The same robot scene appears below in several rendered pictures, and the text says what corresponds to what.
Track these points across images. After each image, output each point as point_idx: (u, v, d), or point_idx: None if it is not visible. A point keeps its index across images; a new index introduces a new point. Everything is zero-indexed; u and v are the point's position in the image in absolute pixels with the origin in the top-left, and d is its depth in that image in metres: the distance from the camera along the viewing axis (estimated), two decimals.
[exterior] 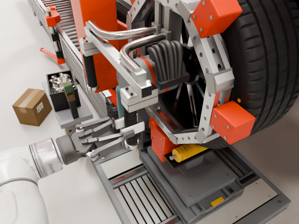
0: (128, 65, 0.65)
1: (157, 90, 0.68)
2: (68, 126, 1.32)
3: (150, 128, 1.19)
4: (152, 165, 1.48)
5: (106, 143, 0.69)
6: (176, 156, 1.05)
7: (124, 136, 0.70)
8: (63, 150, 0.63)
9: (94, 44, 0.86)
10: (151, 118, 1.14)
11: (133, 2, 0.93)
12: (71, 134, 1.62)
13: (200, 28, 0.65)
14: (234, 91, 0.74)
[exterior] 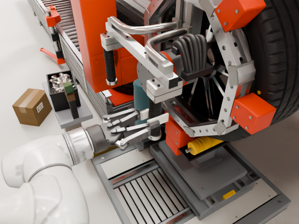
0: (155, 58, 0.68)
1: (182, 82, 0.70)
2: (68, 126, 1.32)
3: (164, 122, 1.22)
4: (164, 159, 1.51)
5: (133, 133, 0.72)
6: (192, 149, 1.08)
7: (151, 126, 0.73)
8: (94, 138, 0.66)
9: (116, 38, 0.88)
10: (166, 112, 1.17)
11: None
12: None
13: (225, 22, 0.67)
14: (254, 84, 0.77)
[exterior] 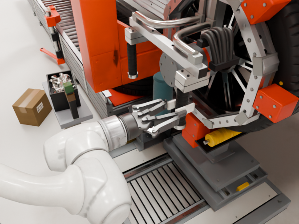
0: (185, 49, 0.72)
1: (209, 72, 0.74)
2: (68, 126, 1.32)
3: None
4: (178, 153, 1.54)
5: (162, 122, 0.76)
6: (210, 140, 1.12)
7: (179, 115, 0.77)
8: (128, 126, 0.70)
9: (140, 33, 0.92)
10: None
11: None
12: None
13: (251, 15, 0.71)
14: (276, 75, 0.80)
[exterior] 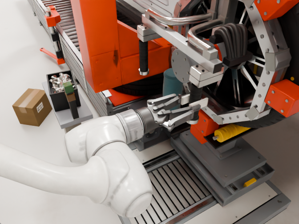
0: (200, 45, 0.74)
1: (223, 67, 0.76)
2: (68, 126, 1.32)
3: None
4: (185, 150, 1.56)
5: (177, 116, 0.78)
6: (219, 136, 1.14)
7: (193, 110, 0.78)
8: (145, 119, 0.72)
9: (153, 30, 0.94)
10: None
11: None
12: None
13: (264, 12, 0.73)
14: (287, 70, 0.82)
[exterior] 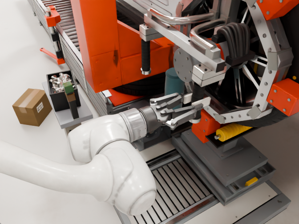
0: (203, 44, 0.74)
1: (226, 66, 0.76)
2: (68, 126, 1.32)
3: None
4: (186, 149, 1.57)
5: (179, 114, 0.78)
6: (221, 135, 1.14)
7: (195, 109, 0.79)
8: (148, 118, 0.72)
9: (155, 29, 0.94)
10: None
11: None
12: None
13: (267, 11, 0.73)
14: (289, 70, 0.83)
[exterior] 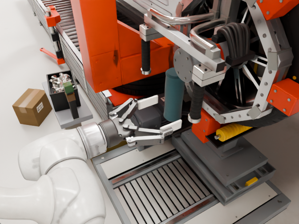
0: (203, 44, 0.74)
1: (226, 66, 0.76)
2: (68, 126, 1.32)
3: None
4: (186, 149, 1.57)
5: (144, 135, 0.72)
6: (221, 135, 1.14)
7: (163, 134, 0.71)
8: (107, 133, 0.68)
9: (155, 29, 0.94)
10: None
11: None
12: None
13: (267, 11, 0.73)
14: (289, 70, 0.83)
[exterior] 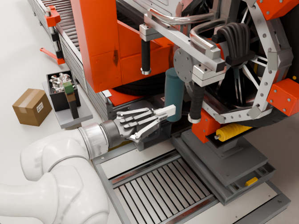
0: (203, 44, 0.74)
1: (226, 66, 0.76)
2: (68, 126, 1.32)
3: None
4: (186, 149, 1.57)
5: (144, 126, 0.75)
6: (221, 135, 1.14)
7: (159, 118, 0.77)
8: (109, 133, 0.68)
9: (155, 29, 0.94)
10: None
11: None
12: None
13: (267, 11, 0.73)
14: (289, 70, 0.83)
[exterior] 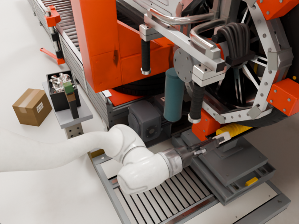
0: (203, 44, 0.74)
1: (226, 66, 0.76)
2: (68, 126, 1.32)
3: None
4: None
5: None
6: None
7: (217, 140, 0.94)
8: (179, 150, 0.88)
9: (155, 29, 0.94)
10: None
11: None
12: (71, 134, 1.62)
13: (267, 11, 0.73)
14: (289, 70, 0.83)
